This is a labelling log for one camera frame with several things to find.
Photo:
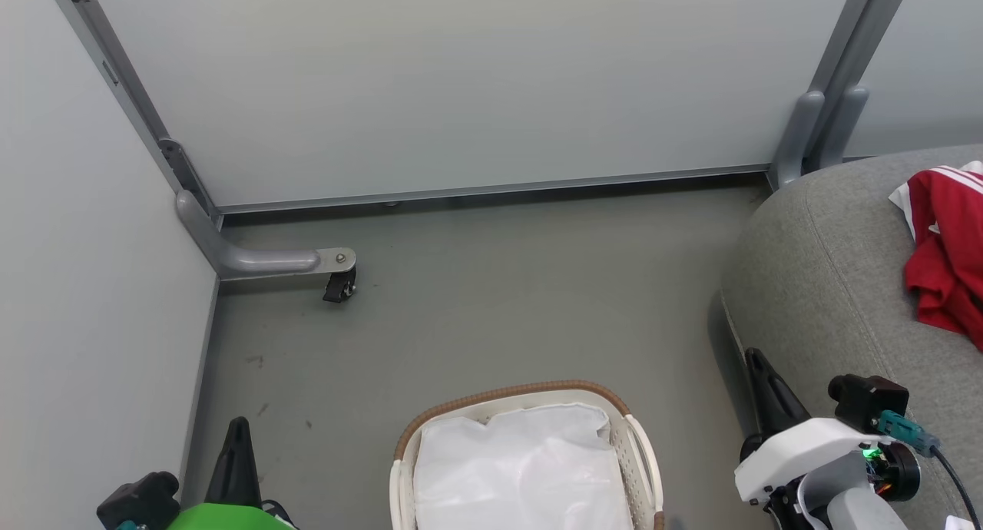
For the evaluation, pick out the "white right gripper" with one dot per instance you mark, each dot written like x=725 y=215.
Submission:
x=806 y=445

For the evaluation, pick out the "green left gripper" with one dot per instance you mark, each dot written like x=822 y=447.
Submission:
x=223 y=518

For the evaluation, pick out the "red garment with white stripes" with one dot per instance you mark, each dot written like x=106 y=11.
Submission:
x=948 y=261

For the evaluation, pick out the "grey fabric sofa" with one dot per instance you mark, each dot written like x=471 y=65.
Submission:
x=829 y=284

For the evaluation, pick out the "grey partition foot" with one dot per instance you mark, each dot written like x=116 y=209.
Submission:
x=261 y=261
x=839 y=127
x=795 y=138

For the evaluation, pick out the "black caster wheel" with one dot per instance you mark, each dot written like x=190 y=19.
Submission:
x=338 y=286

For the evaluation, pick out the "white basket liner bag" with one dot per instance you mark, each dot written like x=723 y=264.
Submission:
x=522 y=468

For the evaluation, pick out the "white laundry basket brown rim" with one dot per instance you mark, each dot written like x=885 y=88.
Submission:
x=507 y=392

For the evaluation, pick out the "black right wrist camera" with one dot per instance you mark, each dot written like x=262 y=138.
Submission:
x=868 y=403

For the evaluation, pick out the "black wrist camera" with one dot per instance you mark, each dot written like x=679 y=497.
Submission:
x=868 y=403
x=138 y=499

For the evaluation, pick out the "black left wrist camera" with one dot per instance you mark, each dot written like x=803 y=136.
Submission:
x=138 y=499

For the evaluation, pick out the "grey metal hinge bracket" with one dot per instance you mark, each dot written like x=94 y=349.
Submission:
x=183 y=173

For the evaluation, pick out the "grey partition bottom rail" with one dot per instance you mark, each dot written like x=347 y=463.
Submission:
x=491 y=190

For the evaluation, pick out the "grey partition corner post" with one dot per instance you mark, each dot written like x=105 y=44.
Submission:
x=121 y=77

